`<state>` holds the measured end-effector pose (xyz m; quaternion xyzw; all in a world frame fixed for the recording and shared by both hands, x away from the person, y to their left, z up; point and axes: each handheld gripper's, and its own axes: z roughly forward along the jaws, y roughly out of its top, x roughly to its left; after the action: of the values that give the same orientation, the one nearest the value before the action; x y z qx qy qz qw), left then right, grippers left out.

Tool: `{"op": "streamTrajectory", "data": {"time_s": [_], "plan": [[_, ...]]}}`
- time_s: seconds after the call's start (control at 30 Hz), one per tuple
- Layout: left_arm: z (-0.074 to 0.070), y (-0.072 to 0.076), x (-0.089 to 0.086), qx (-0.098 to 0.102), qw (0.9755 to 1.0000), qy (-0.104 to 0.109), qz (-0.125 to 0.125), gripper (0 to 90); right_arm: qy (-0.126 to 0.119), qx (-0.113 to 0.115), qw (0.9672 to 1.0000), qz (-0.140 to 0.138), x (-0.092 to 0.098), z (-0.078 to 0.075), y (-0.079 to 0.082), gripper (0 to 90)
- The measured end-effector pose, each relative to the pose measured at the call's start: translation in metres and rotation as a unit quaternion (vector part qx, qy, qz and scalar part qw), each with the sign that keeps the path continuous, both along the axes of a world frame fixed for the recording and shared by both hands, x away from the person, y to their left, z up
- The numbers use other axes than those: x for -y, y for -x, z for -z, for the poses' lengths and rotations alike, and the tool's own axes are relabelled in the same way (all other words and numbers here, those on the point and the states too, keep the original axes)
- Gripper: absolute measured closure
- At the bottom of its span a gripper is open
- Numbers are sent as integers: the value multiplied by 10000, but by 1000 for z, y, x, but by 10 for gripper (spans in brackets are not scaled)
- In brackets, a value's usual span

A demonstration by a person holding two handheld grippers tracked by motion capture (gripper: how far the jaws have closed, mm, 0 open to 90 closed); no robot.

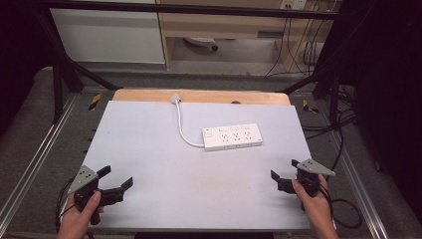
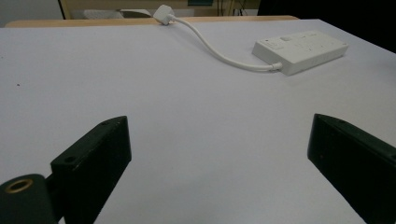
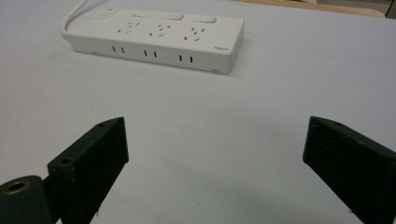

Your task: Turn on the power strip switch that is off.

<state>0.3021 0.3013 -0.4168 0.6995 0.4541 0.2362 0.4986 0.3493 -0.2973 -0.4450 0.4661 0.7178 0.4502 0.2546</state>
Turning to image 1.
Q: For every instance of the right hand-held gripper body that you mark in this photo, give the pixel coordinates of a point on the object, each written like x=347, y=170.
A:
x=315, y=167

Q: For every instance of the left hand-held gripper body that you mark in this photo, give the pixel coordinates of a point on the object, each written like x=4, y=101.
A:
x=83, y=179

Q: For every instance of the white power strip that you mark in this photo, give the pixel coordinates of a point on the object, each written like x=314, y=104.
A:
x=232, y=136
x=200, y=41

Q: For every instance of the person's right hand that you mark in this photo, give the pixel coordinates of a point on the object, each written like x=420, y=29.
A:
x=316, y=209

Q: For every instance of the person's left hand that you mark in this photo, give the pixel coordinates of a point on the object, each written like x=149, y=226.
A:
x=74, y=220

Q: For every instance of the white table mat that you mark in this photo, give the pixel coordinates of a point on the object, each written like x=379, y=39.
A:
x=166, y=172

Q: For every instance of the black metal stand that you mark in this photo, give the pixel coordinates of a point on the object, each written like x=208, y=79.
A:
x=326, y=83
x=66, y=69

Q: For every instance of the white plug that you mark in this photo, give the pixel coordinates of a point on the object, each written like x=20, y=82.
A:
x=175, y=98

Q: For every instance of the black curtain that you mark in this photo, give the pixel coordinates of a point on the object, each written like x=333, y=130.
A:
x=388, y=99
x=20, y=56

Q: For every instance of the wooden table board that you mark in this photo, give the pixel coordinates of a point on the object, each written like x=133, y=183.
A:
x=205, y=96

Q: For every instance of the white cabinet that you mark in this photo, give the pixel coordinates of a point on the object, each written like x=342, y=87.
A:
x=106, y=36

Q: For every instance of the wooden desk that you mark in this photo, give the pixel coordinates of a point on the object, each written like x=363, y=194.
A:
x=225, y=26

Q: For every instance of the white power strip under desk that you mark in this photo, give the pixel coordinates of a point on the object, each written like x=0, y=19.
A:
x=200, y=41

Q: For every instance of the aluminium rail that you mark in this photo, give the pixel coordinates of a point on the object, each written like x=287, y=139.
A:
x=361, y=189
x=36, y=159

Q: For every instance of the white wall outlet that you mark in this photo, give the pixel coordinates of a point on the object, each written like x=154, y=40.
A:
x=293, y=4

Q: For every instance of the black metal frame bar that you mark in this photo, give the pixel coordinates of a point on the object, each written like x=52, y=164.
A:
x=199, y=9

